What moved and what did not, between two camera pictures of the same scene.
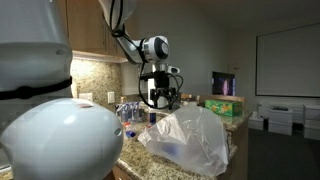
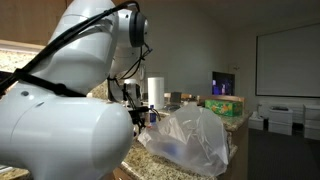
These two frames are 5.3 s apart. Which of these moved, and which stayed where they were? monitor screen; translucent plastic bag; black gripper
Moved: black gripper
Stayed: monitor screen; translucent plastic bag
